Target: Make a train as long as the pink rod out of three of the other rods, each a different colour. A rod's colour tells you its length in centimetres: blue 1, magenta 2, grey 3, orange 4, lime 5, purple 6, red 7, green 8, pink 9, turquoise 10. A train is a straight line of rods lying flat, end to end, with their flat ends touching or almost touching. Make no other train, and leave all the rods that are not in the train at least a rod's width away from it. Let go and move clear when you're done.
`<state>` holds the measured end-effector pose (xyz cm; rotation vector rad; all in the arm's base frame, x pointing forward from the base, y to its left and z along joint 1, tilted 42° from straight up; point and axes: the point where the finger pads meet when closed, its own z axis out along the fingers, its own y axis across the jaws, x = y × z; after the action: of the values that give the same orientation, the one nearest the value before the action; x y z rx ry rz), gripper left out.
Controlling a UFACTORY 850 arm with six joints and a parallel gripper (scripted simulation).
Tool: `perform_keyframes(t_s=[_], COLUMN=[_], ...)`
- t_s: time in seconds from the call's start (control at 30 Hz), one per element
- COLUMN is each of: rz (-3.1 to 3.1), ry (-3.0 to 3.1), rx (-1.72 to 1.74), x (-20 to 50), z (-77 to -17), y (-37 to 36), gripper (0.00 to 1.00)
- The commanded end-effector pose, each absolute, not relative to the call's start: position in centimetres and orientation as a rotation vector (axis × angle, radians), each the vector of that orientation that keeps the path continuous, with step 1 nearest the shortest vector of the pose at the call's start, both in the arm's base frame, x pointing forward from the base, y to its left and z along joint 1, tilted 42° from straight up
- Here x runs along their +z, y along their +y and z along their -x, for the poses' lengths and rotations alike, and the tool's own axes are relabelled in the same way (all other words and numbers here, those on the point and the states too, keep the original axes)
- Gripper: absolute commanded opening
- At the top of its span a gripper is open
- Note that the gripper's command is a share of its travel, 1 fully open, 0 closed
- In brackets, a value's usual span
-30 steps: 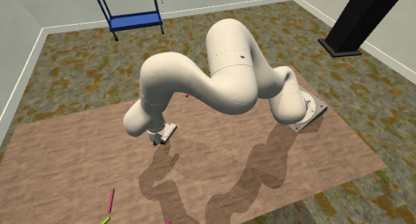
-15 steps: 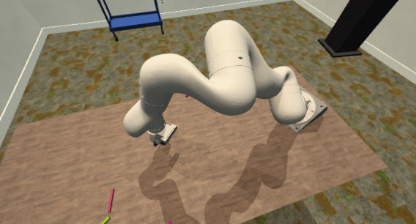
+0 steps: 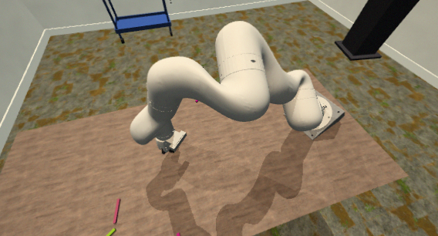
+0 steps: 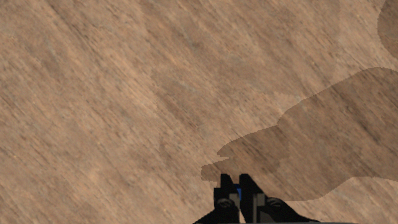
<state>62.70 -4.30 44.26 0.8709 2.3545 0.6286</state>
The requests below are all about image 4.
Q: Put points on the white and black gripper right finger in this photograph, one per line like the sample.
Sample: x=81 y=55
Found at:
x=256 y=209

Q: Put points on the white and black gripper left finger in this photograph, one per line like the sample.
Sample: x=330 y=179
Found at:
x=226 y=204

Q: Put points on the small blue cube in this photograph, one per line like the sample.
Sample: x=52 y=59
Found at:
x=238 y=189

